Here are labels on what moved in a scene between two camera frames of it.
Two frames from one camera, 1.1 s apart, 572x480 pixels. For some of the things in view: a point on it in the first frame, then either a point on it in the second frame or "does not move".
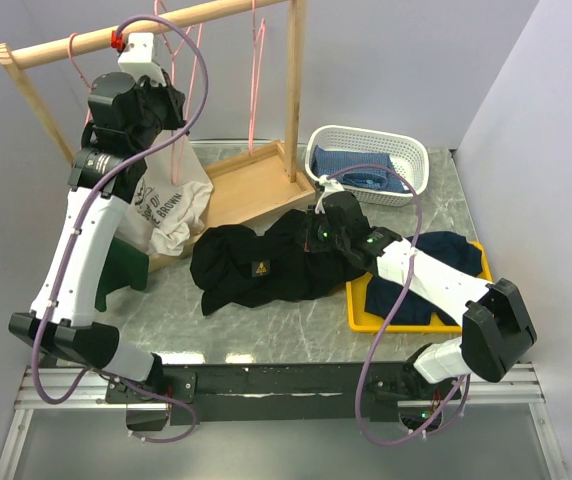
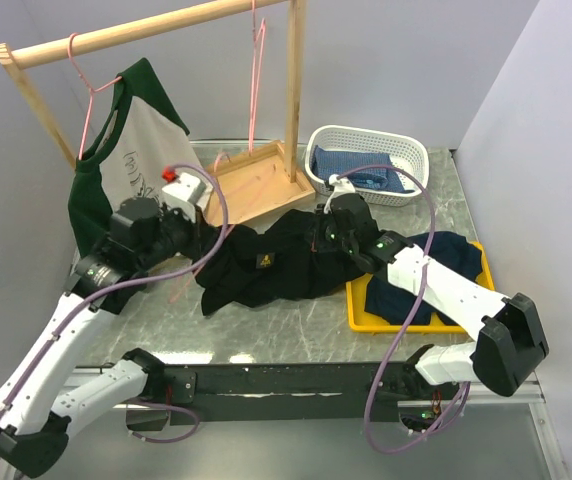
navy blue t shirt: [383, 294] does not move
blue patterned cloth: [325, 162] does not move
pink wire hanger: [198, 28] → [196, 274]
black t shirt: [231, 266] does not move
